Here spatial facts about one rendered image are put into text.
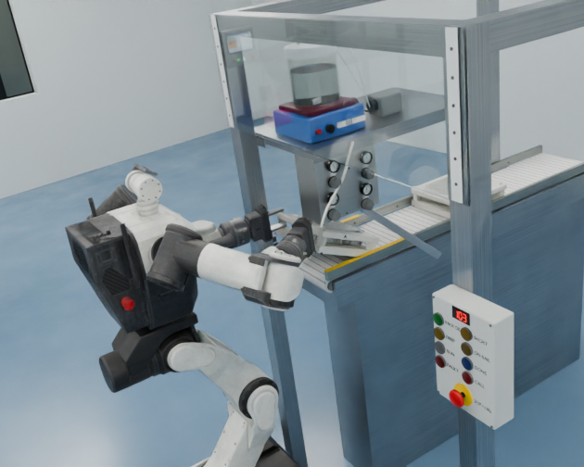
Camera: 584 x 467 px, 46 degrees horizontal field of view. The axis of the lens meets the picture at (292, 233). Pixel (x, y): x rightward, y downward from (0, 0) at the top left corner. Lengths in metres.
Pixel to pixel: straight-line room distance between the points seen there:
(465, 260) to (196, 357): 0.91
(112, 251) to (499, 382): 0.98
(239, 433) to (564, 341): 1.59
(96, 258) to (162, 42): 5.74
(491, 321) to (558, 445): 1.61
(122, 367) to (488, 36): 1.30
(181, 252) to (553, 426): 1.86
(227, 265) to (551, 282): 1.74
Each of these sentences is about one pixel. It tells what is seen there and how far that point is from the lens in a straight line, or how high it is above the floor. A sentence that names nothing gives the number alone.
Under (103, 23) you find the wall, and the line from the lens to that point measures 7.15.
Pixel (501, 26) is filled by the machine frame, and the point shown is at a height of 1.73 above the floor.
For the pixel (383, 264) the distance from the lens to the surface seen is 2.23.
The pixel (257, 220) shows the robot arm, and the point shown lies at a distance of 2.14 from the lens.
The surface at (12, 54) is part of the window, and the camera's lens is 6.99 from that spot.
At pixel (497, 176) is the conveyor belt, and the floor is 0.94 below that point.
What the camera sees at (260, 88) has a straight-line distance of 1.94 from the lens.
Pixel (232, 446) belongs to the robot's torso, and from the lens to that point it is 2.34.
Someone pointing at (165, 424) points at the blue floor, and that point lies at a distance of 3.23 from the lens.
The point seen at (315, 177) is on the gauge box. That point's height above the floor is 1.30.
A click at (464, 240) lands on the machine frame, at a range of 1.43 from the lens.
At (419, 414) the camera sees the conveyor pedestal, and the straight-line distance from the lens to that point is 2.73.
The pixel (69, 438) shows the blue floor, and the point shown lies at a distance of 3.35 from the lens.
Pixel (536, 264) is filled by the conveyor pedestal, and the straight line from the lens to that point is 2.91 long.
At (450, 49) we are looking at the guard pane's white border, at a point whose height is 1.71.
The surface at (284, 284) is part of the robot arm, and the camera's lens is 1.59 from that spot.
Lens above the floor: 1.94
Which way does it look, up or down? 24 degrees down
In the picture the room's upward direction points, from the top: 8 degrees counter-clockwise
